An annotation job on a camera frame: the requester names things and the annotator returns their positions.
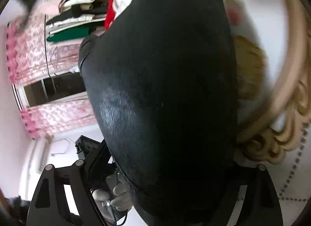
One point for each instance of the pink patterned curtain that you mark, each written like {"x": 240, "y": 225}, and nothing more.
{"x": 30, "y": 58}

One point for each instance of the green garment on rack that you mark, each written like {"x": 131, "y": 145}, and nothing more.
{"x": 69, "y": 34}

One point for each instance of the black leather jacket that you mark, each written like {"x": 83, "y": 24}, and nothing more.
{"x": 162, "y": 84}

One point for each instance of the white gloved left hand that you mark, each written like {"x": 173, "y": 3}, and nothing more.
{"x": 118, "y": 198}

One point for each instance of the operator dark fuzzy clothing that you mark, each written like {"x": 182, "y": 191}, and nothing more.
{"x": 18, "y": 209}

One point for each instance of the white patterned floral sheet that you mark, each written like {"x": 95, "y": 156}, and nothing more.
{"x": 274, "y": 113}

